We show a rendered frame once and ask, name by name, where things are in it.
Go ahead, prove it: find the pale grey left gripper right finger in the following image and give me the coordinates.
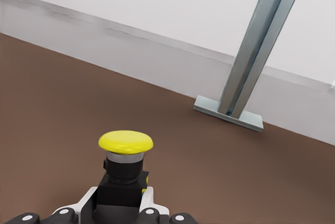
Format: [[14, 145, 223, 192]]
[[138, 186, 170, 216]]

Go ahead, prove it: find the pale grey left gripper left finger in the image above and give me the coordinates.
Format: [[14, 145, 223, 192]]
[[53, 186, 99, 224]]

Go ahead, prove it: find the yellow mushroom push button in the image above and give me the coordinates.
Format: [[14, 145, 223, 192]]
[[96, 130, 154, 211]]

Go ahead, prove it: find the silver frame post with foot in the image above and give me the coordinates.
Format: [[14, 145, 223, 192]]
[[193, 0, 308, 132]]

